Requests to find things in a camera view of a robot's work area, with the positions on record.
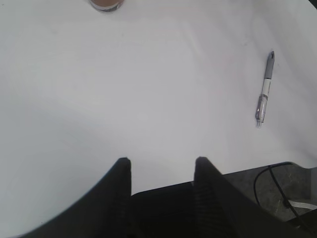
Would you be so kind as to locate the brown coffee bottle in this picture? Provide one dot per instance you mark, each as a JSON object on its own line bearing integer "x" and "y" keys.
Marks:
{"x": 106, "y": 5}

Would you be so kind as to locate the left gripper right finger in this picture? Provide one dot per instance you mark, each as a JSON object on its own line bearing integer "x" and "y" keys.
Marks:
{"x": 222, "y": 211}

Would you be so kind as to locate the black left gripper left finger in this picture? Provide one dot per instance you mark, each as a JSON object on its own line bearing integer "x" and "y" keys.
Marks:
{"x": 100, "y": 213}

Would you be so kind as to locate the grey white pen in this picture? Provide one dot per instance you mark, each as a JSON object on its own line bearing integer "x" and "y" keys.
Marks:
{"x": 263, "y": 98}

